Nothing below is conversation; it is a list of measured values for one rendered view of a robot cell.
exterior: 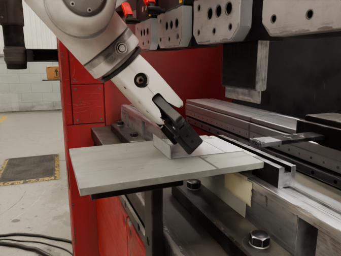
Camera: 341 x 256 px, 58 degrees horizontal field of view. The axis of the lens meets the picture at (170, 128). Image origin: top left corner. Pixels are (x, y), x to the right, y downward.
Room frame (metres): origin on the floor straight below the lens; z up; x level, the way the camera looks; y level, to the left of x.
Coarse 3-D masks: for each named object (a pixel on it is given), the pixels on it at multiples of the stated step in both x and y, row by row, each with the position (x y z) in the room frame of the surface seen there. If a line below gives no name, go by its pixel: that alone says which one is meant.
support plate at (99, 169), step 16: (112, 144) 0.53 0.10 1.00; (128, 144) 0.53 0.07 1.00; (144, 144) 0.53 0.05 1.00; (80, 160) 0.44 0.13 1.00; (96, 160) 0.44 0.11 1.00; (112, 160) 0.44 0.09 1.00; (128, 160) 0.44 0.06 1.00; (144, 160) 0.44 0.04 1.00; (160, 160) 0.44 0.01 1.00; (176, 160) 0.44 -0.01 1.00; (192, 160) 0.44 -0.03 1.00; (208, 160) 0.44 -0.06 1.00; (224, 160) 0.44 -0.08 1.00; (240, 160) 0.44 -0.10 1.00; (256, 160) 0.44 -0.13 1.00; (80, 176) 0.37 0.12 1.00; (96, 176) 0.37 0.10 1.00; (112, 176) 0.37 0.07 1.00; (128, 176) 0.37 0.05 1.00; (144, 176) 0.37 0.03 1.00; (160, 176) 0.37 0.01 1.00; (176, 176) 0.38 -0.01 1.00; (192, 176) 0.39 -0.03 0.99; (80, 192) 0.33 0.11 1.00; (96, 192) 0.34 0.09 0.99
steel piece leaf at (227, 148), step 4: (204, 140) 0.55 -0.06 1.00; (208, 140) 0.55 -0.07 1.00; (212, 140) 0.55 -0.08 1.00; (216, 140) 0.55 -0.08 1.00; (220, 140) 0.55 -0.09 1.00; (212, 144) 0.52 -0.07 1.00; (216, 144) 0.52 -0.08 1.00; (220, 144) 0.52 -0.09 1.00; (224, 144) 0.52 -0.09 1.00; (228, 144) 0.52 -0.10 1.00; (220, 148) 0.49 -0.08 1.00; (224, 148) 0.49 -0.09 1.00; (228, 148) 0.49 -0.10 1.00; (232, 148) 0.49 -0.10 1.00; (236, 148) 0.49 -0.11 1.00; (240, 148) 0.49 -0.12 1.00; (228, 152) 0.48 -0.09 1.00
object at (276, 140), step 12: (300, 120) 0.64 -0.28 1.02; (312, 120) 0.62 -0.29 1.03; (324, 120) 0.59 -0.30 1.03; (336, 120) 0.57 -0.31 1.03; (300, 132) 0.63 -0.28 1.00; (312, 132) 0.60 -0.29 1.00; (324, 132) 0.58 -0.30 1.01; (336, 132) 0.55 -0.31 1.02; (264, 144) 0.52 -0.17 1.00; (276, 144) 0.53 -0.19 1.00; (324, 144) 0.58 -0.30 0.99; (336, 144) 0.55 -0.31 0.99
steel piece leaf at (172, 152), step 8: (160, 144) 0.48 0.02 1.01; (168, 144) 0.45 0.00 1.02; (176, 144) 0.52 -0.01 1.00; (200, 144) 0.52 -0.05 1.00; (208, 144) 0.52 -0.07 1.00; (168, 152) 0.44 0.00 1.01; (176, 152) 0.47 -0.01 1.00; (184, 152) 0.47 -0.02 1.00; (192, 152) 0.47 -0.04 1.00; (200, 152) 0.47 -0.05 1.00; (208, 152) 0.47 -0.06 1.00; (216, 152) 0.47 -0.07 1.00; (224, 152) 0.47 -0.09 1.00
